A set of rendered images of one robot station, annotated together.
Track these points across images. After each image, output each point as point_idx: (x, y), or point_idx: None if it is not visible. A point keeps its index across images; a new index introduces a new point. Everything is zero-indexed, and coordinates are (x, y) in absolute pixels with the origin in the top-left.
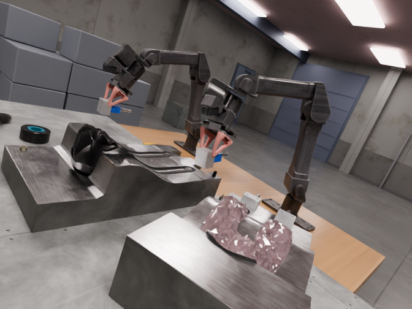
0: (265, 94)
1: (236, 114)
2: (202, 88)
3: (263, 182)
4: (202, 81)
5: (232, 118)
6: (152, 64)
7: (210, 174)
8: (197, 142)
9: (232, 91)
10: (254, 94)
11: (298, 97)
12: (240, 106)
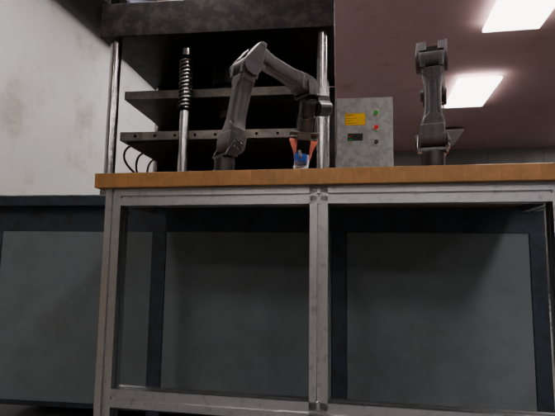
0: (285, 85)
1: (298, 115)
2: (422, 79)
3: (296, 168)
4: (416, 73)
5: (296, 120)
6: (420, 101)
7: None
8: (422, 160)
9: (314, 96)
10: (291, 92)
11: (261, 70)
12: (299, 106)
